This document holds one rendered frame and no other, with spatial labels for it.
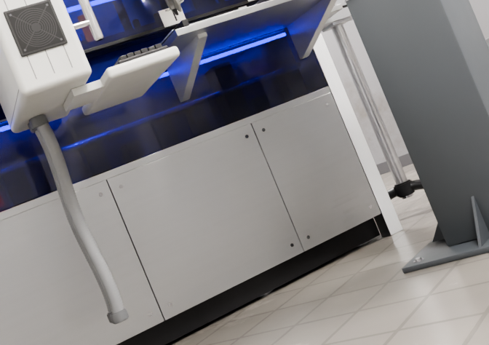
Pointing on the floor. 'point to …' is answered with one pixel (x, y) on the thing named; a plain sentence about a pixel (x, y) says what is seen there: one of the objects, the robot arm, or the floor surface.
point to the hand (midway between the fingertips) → (175, 9)
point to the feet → (404, 188)
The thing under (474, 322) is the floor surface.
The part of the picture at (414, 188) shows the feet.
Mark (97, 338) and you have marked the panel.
